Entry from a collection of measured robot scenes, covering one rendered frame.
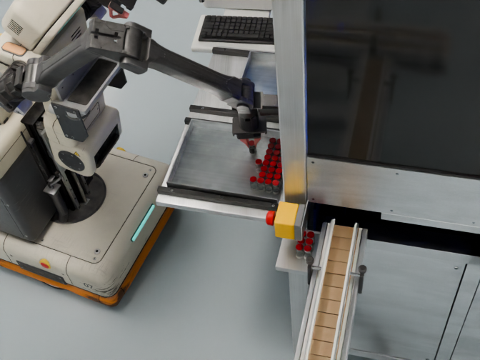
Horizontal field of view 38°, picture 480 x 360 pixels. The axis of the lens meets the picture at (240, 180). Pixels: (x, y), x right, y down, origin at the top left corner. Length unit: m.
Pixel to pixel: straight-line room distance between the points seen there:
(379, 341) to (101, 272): 1.06
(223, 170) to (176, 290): 0.93
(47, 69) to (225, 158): 0.61
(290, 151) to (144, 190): 1.28
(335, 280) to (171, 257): 1.30
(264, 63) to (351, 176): 0.80
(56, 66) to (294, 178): 0.67
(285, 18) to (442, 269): 0.95
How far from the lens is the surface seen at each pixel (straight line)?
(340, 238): 1.91
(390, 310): 2.32
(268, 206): 2.01
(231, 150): 2.17
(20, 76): 2.01
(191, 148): 2.20
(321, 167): 1.74
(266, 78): 2.38
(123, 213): 2.85
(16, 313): 3.08
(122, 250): 2.77
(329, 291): 1.82
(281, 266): 1.92
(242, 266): 2.95
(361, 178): 1.75
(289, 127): 1.65
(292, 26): 1.43
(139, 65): 1.70
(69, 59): 1.79
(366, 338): 2.53
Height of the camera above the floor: 2.53
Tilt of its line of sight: 52 degrees down
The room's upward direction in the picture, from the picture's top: 8 degrees counter-clockwise
